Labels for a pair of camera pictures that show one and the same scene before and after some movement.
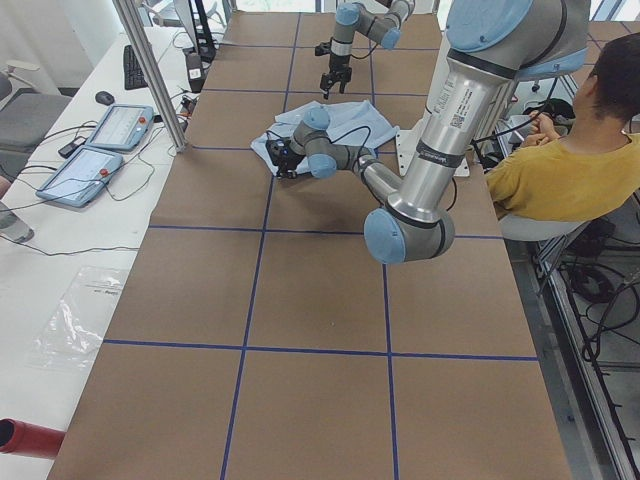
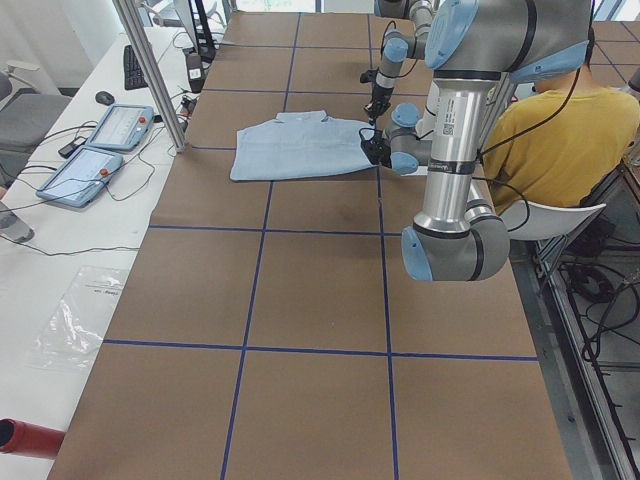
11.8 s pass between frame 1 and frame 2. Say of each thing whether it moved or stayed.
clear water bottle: stayed
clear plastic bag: stayed
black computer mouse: stayed
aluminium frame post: stayed
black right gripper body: moved
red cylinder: stayed
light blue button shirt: moved
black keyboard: stayed
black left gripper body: moved
